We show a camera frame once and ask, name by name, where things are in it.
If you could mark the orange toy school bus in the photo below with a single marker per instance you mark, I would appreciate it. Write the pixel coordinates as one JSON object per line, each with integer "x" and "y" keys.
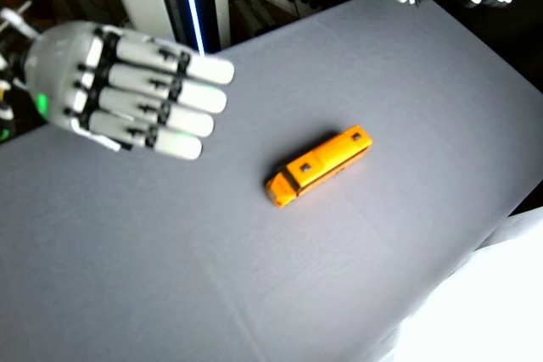
{"x": 316, "y": 167}

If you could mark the white pillar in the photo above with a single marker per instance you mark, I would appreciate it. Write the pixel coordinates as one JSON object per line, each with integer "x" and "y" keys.
{"x": 140, "y": 1}

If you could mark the blue light strip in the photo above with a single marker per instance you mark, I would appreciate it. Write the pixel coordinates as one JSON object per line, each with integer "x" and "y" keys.
{"x": 192, "y": 1}

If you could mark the white glossy body cover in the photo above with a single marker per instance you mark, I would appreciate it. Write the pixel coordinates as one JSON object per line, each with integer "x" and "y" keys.
{"x": 479, "y": 294}

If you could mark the grey table cloth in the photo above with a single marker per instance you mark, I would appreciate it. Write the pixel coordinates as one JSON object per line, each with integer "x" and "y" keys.
{"x": 297, "y": 252}

